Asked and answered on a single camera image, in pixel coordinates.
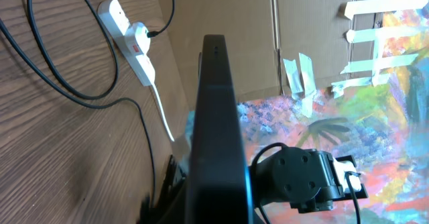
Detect black USB charging cable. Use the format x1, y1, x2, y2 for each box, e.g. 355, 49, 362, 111
0, 0, 176, 205

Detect white power strip cord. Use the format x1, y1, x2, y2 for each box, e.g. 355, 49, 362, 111
149, 82, 176, 143

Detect white USB charger adapter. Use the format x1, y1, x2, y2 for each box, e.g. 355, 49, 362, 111
124, 22, 151, 56

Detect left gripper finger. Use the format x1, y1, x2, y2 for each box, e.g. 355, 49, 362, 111
136, 155, 187, 224

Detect colourful painted backdrop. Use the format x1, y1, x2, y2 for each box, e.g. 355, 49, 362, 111
184, 0, 429, 224

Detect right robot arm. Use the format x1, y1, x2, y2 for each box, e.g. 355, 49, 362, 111
249, 143, 369, 223

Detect white power strip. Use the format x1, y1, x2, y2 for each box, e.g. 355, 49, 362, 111
97, 0, 156, 87

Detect pale masking tape strips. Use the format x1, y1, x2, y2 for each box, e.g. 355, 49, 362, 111
278, 0, 428, 99

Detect Samsung Galaxy smartphone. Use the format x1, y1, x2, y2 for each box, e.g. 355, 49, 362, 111
185, 35, 253, 223

